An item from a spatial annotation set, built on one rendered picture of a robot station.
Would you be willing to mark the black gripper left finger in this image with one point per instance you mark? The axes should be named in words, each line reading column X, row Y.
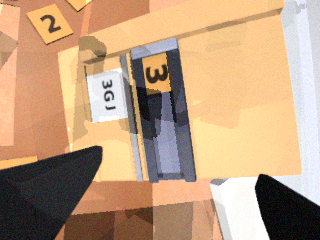
column 37, row 198

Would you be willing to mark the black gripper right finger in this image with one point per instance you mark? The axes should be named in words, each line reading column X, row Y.
column 286, row 214

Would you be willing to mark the white paper ticket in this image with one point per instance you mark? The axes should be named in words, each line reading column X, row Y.
column 107, row 96

